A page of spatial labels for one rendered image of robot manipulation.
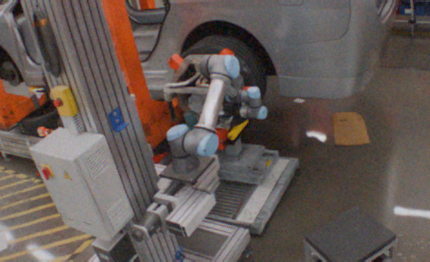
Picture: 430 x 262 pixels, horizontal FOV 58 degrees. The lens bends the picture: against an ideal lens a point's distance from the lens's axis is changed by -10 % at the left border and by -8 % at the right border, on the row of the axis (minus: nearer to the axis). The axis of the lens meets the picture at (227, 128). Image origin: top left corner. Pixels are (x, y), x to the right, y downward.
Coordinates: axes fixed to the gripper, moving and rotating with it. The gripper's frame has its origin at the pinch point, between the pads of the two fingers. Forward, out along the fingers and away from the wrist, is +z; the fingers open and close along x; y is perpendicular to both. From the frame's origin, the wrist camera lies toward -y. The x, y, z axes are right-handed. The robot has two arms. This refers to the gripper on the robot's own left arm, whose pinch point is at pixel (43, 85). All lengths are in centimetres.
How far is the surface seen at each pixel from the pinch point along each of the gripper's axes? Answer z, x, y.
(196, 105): -59, 81, 29
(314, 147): -80, 188, 99
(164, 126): -20, 78, 53
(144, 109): -25, 60, 32
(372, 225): -185, 91, 78
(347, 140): -102, 210, 95
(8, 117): 160, 9, 60
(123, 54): -26, 50, -11
